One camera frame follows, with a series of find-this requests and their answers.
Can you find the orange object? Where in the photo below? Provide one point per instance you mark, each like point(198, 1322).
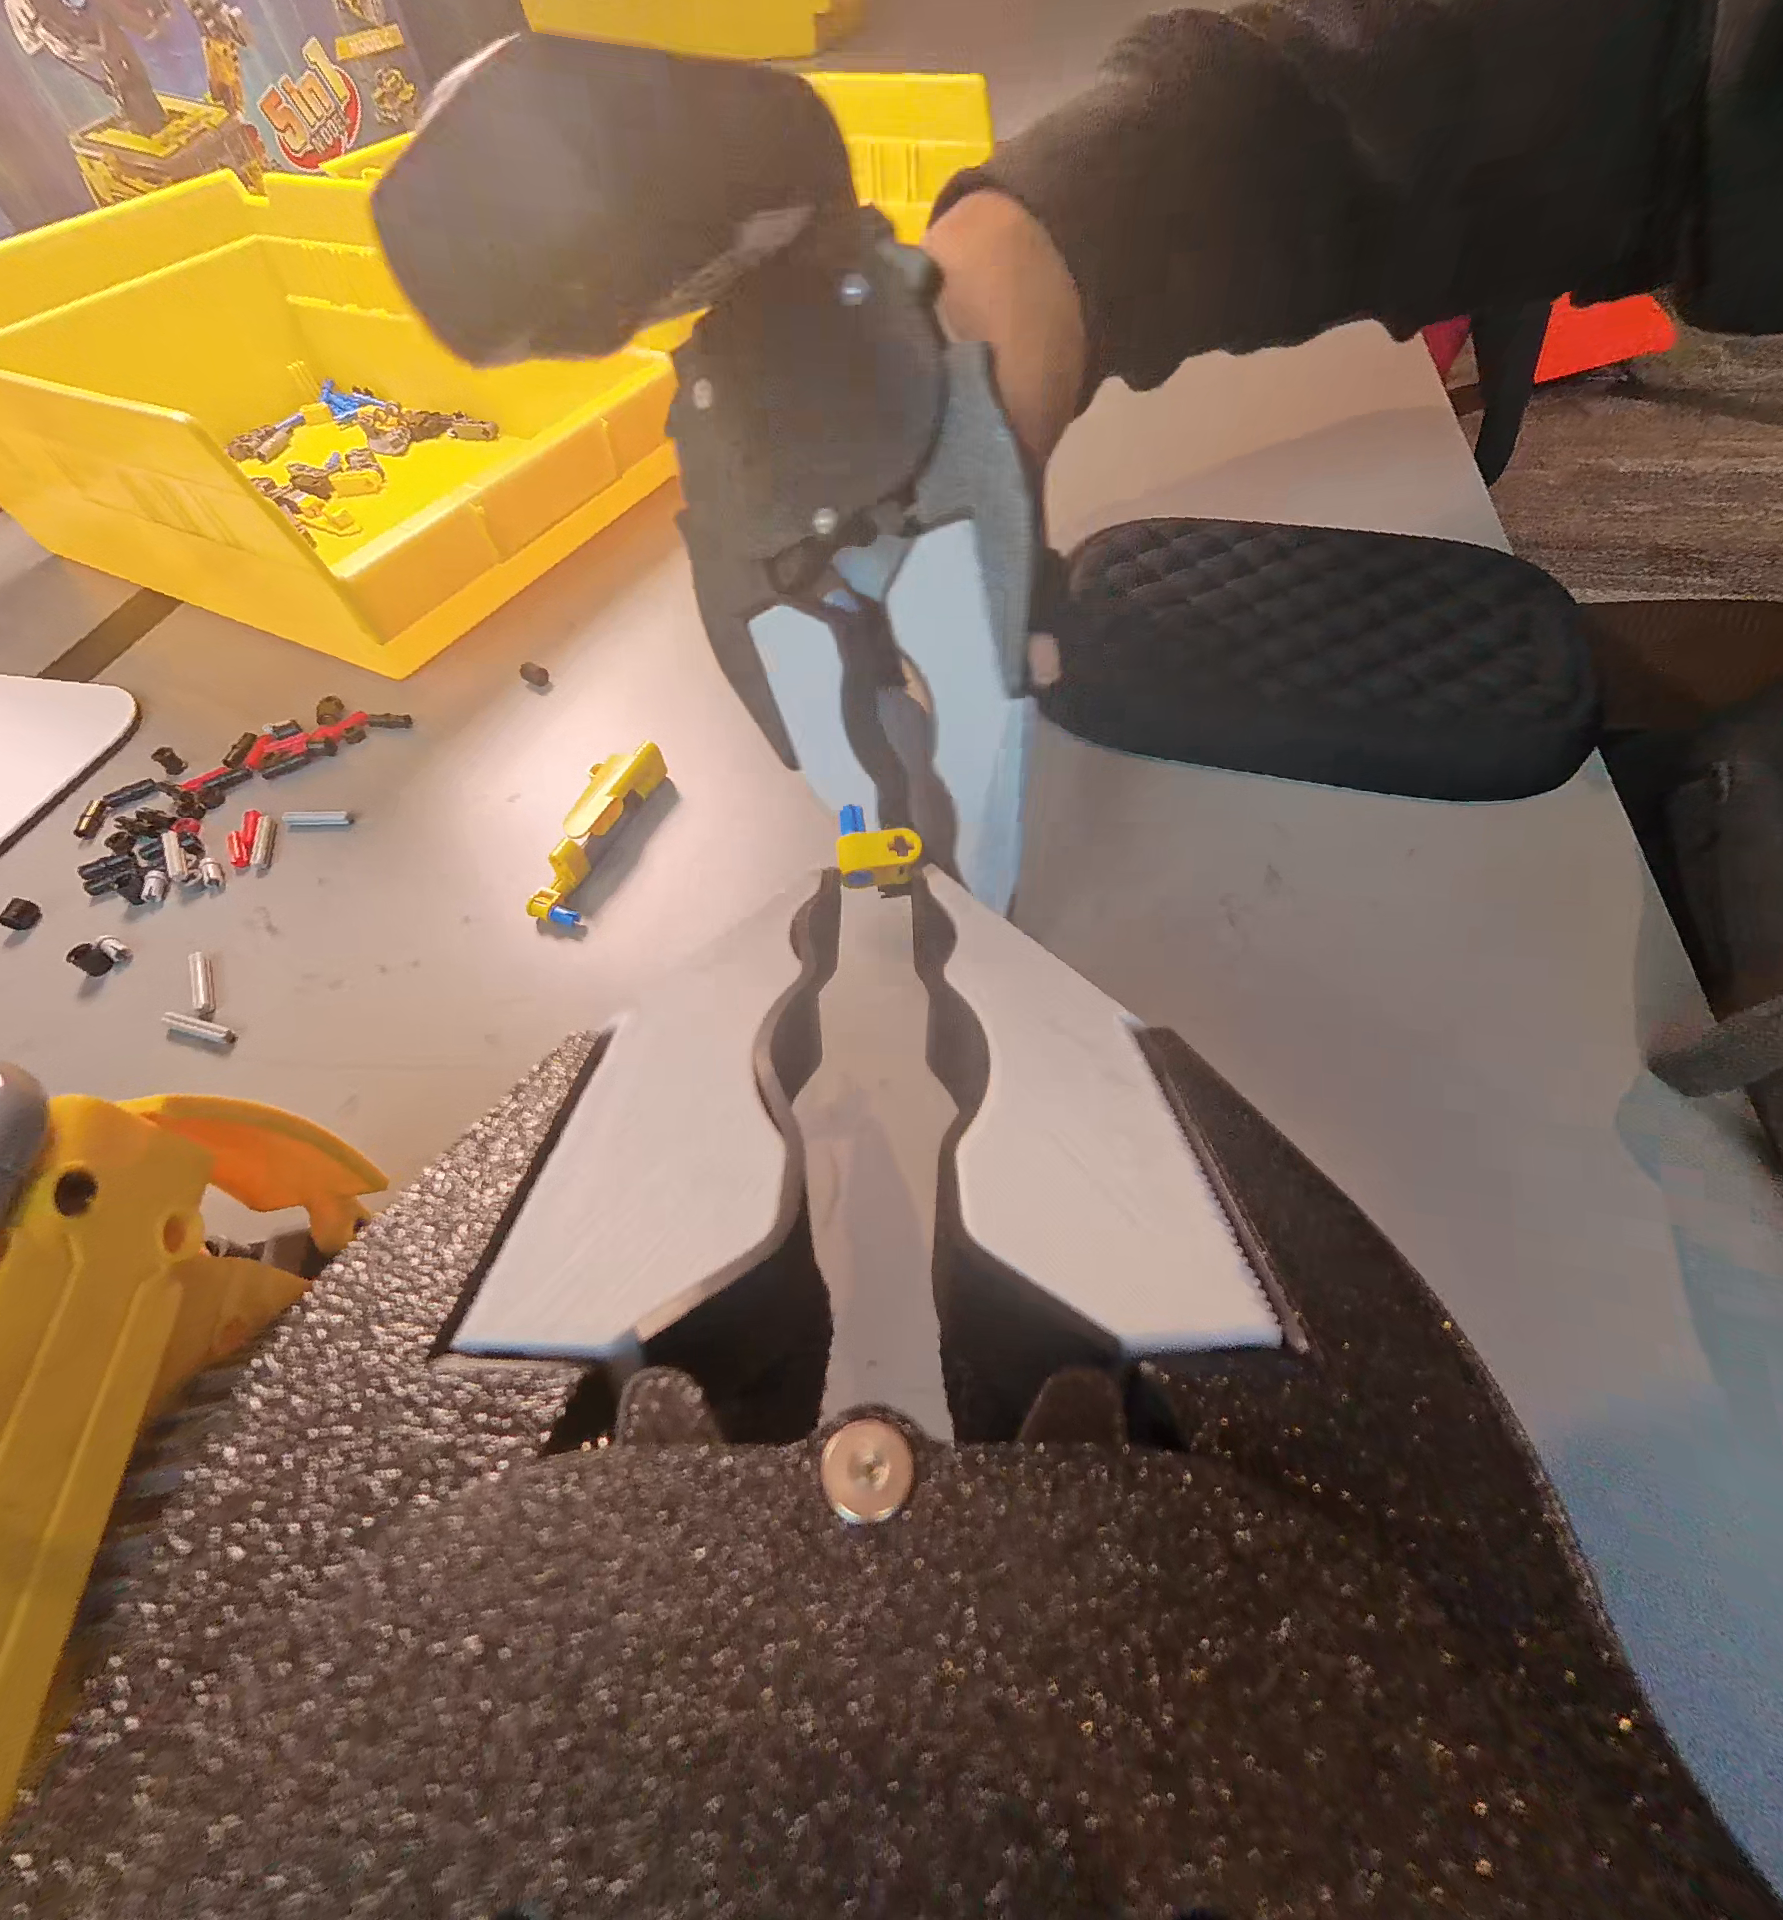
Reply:
point(1597, 336)

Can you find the small yellow connector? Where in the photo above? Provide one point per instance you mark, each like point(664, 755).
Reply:
point(881, 852)

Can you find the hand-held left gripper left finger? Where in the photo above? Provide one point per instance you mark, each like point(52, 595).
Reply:
point(628, 1194)

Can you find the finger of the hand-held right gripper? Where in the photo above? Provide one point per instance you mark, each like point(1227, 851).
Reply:
point(826, 720)
point(981, 660)

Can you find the mixed plastic connector pieces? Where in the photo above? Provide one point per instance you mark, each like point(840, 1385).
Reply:
point(352, 445)

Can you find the robot kit cardboard box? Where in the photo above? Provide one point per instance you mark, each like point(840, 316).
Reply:
point(142, 91)

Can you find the black quilted chair armrest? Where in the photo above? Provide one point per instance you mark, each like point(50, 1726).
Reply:
point(1311, 660)

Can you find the yellow beam assembly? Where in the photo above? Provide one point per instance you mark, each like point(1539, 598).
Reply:
point(612, 804)

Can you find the person's right hand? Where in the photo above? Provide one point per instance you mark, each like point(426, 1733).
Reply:
point(1017, 316)

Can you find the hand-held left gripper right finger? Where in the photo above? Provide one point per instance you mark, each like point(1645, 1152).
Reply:
point(1125, 1194)

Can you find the person's right forearm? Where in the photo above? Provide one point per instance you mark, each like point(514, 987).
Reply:
point(1341, 151)

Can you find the yellow tracked toy robot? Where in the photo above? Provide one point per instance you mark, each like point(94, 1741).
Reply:
point(66, 1411)

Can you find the white stand base with leaflet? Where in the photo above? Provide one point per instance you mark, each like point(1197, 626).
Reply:
point(6, 766)

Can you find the yellow parts bin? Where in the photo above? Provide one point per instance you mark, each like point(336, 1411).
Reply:
point(682, 25)
point(907, 137)
point(112, 391)

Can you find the pile of small building parts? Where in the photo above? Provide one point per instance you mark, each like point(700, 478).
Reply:
point(186, 826)

